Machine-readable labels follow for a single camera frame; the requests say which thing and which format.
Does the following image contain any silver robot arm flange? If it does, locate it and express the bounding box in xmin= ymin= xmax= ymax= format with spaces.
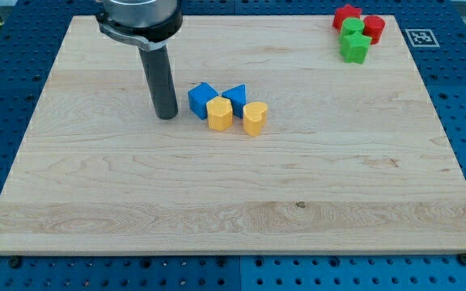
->
xmin=95 ymin=0 xmax=183 ymax=52

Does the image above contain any blue triangle block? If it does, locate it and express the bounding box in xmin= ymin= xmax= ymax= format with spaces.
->
xmin=222 ymin=84 xmax=247 ymax=119

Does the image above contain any yellow pentagon block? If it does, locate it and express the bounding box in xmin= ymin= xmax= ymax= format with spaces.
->
xmin=206 ymin=96 xmax=233 ymax=131

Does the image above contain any yellow heart block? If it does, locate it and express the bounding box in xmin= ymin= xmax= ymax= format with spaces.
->
xmin=243 ymin=102 xmax=269 ymax=137

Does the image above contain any blue cube block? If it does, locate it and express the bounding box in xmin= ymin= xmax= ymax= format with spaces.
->
xmin=188 ymin=82 xmax=218 ymax=120

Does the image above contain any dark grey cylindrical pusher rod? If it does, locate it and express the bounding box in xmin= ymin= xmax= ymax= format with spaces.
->
xmin=139 ymin=46 xmax=179 ymax=120

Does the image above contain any wooden board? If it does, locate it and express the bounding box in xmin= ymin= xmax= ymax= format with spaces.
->
xmin=0 ymin=15 xmax=466 ymax=256

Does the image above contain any green star block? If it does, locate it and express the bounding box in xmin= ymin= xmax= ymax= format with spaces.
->
xmin=340 ymin=32 xmax=372 ymax=64

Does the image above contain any green cylinder block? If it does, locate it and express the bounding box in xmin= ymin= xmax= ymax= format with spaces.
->
xmin=338 ymin=17 xmax=365 ymax=42

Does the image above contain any red star block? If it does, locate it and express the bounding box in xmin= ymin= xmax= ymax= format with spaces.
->
xmin=332 ymin=4 xmax=362 ymax=31

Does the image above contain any red cylinder block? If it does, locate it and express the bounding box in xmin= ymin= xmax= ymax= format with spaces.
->
xmin=362 ymin=15 xmax=386 ymax=44

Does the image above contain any white fiducial marker tag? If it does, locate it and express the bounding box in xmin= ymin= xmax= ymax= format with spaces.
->
xmin=405 ymin=28 xmax=439 ymax=48

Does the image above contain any black left board bolt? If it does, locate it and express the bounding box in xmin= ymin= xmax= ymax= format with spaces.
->
xmin=7 ymin=256 xmax=23 ymax=269

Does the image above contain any black board bolt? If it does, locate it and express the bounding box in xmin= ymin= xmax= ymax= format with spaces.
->
xmin=7 ymin=256 xmax=23 ymax=269
xmin=456 ymin=253 xmax=466 ymax=266

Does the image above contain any black right board bolt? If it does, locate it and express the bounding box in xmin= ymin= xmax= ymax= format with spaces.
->
xmin=456 ymin=253 xmax=466 ymax=266

